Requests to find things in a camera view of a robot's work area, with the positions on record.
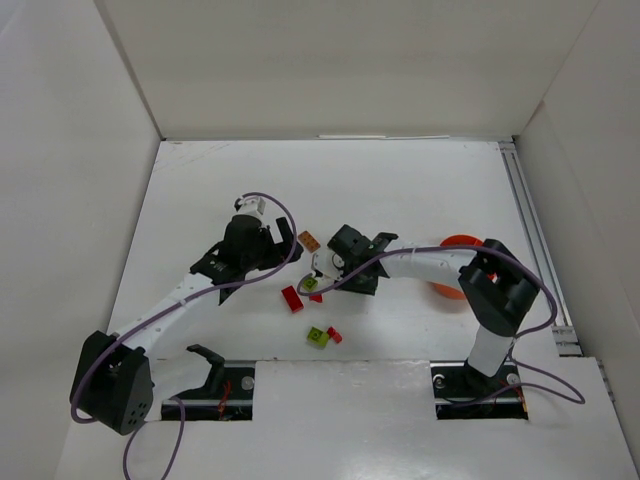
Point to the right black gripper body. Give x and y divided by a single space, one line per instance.
353 248

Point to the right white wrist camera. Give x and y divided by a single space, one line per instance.
327 267

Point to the red rectangular lego brick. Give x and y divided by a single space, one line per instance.
292 299

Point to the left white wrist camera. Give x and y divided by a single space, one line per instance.
253 206

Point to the orange round divided container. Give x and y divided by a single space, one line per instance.
459 258

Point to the aluminium rail on right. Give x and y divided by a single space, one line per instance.
564 333

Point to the brown studded lego plate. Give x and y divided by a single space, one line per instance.
308 241

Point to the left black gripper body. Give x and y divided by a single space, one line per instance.
273 245

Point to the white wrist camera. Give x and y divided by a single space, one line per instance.
327 267
253 206

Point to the small red lego near front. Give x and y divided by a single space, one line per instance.
334 335

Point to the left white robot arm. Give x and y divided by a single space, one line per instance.
123 377

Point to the lime green square lego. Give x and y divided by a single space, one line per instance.
309 284

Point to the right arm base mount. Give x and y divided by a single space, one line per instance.
461 393

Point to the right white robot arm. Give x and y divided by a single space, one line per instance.
497 287

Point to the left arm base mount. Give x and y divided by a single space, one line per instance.
227 393

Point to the lime green lego near front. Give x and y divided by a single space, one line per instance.
317 338

